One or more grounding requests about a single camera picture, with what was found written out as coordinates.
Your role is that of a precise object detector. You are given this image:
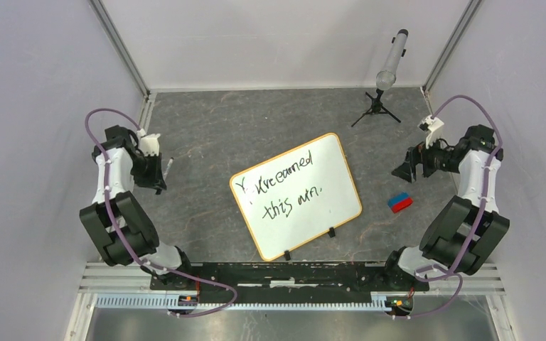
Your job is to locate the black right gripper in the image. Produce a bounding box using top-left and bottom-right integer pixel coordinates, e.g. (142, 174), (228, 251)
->
(391, 131), (460, 183)

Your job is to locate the white whiteboard marker pen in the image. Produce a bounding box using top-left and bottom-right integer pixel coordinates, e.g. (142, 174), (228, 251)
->
(162, 157), (174, 180)

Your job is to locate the silver microphone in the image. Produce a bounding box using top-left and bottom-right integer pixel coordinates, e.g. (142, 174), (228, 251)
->
(376, 28), (409, 91)

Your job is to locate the white whiteboard with yellow frame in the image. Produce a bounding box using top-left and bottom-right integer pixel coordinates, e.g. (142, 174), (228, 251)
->
(229, 133), (363, 261)

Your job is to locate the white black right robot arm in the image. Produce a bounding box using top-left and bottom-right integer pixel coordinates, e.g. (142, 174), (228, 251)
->
(382, 124), (510, 290)

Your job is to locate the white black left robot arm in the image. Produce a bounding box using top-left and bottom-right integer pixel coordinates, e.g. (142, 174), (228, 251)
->
(79, 125), (195, 290)

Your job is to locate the black microphone tripod stand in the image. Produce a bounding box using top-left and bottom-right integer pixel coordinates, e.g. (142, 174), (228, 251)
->
(350, 89), (402, 127)

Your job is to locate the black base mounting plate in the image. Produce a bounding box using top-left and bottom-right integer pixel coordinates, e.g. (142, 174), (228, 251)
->
(150, 261), (429, 304)

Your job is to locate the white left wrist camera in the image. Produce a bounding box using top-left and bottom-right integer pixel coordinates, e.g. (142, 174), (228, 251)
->
(136, 129), (161, 157)

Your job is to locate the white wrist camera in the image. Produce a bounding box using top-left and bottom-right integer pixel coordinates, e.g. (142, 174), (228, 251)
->
(418, 115), (444, 149)
(136, 129), (161, 157)

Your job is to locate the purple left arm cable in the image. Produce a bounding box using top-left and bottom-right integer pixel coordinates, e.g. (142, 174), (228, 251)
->
(84, 108), (239, 319)

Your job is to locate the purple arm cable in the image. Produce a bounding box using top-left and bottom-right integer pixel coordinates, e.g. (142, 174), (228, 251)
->
(395, 94), (505, 321)
(84, 108), (239, 319)

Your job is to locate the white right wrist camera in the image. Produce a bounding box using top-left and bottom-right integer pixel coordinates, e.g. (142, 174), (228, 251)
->
(418, 115), (444, 149)

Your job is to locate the grey whiteboard wire stand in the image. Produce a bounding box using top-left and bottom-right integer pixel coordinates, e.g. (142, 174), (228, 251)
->
(283, 227), (337, 262)

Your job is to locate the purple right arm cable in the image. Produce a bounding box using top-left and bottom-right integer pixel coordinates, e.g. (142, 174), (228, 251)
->
(395, 94), (505, 321)

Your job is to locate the white toothed cable rail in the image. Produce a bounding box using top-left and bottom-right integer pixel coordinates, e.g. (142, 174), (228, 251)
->
(95, 293), (413, 314)

